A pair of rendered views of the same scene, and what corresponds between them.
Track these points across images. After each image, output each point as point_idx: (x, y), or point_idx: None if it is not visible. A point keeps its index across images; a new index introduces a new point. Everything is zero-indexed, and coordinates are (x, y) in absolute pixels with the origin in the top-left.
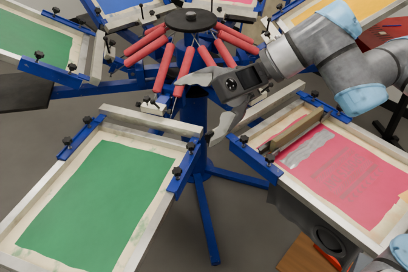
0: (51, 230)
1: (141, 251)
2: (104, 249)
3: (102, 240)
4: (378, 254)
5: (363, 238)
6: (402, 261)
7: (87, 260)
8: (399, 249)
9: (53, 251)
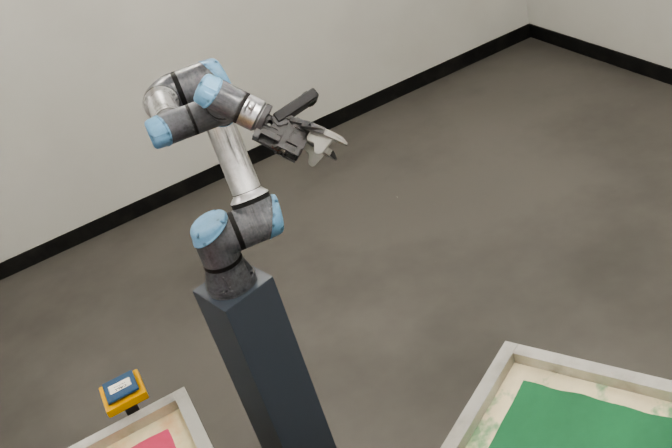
0: (634, 441)
1: (476, 395)
2: (536, 413)
3: (541, 425)
4: (185, 390)
5: (185, 407)
6: (225, 214)
7: (558, 400)
8: (220, 220)
9: (616, 413)
